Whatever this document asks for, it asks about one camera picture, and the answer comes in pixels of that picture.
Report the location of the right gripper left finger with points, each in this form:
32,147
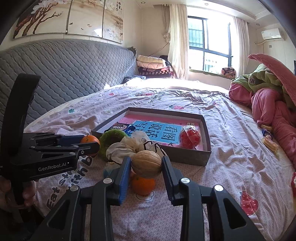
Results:
66,221

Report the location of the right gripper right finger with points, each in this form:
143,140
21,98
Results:
226,219

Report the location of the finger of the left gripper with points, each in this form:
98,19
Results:
85,149
68,140

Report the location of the orange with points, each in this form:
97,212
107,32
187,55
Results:
142,186
90,139

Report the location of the blue snack packet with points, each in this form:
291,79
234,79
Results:
126,128

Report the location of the white cloth drawstring pouch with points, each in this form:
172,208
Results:
129,146

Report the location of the walnut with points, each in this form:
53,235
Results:
146,164

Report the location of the red ball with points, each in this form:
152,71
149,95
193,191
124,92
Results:
190,137

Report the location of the person's left hand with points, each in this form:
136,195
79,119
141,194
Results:
28,194

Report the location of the shallow dark cardboard box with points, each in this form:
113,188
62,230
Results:
197,157

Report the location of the pink patterned bed sheet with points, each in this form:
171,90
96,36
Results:
239,161

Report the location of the grey quilted headboard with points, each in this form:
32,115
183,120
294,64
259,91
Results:
69,69

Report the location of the dark pillow by headboard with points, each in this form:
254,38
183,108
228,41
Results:
134,77

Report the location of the pink and blue book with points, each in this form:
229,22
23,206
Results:
165,130

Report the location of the yellow wafer snack pack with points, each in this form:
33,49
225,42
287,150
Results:
269,143

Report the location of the small blue candy wrapper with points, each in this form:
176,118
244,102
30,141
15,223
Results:
266,133

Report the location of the stack of folded blankets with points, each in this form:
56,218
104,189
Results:
155,67

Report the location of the pink crumpled quilt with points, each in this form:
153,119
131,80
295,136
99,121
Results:
269,108

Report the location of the green blanket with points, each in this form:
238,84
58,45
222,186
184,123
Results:
244,87

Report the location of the patterned cushion on sill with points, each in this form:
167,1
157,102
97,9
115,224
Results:
228,72

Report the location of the cream left curtain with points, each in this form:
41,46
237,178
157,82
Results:
177,36

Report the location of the white air conditioner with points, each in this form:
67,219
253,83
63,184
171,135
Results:
271,34

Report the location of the sheer right curtain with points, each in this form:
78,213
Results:
241,44

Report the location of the floral wall painting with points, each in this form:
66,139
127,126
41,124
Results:
102,19

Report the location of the window with dark frame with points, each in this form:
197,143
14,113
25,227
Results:
209,44

